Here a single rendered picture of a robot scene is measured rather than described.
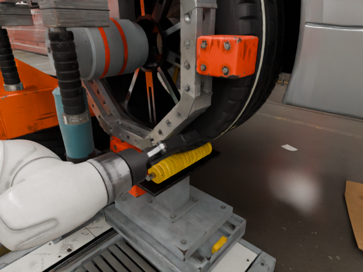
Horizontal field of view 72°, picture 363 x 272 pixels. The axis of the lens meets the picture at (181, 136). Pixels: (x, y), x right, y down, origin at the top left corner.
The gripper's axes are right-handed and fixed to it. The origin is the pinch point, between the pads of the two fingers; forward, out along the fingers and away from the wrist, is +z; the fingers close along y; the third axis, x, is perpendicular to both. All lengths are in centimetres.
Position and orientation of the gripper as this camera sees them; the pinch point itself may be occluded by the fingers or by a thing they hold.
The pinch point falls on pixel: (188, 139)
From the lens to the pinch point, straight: 62.9
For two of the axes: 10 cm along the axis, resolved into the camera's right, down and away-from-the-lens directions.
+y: 5.2, -4.5, -7.3
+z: 6.8, -3.0, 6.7
